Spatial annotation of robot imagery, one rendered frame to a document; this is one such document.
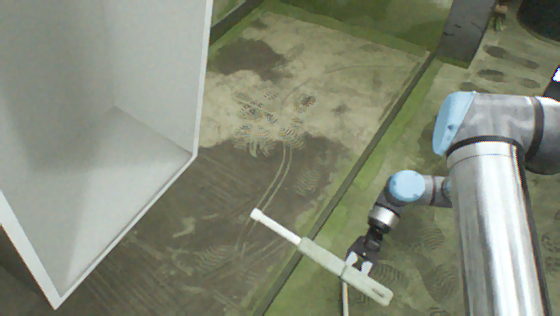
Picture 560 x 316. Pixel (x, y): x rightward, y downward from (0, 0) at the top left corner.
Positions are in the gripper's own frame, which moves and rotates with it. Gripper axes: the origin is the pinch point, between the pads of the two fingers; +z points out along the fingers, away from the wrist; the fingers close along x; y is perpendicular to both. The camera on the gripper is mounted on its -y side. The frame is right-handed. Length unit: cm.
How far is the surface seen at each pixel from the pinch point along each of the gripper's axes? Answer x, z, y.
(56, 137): 95, 12, -27
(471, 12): 4, -148, 59
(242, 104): 78, -50, 60
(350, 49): 49, -116, 85
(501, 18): -15, -185, 101
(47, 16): 95, -11, -61
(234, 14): 120, -104, 84
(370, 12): 50, -140, 82
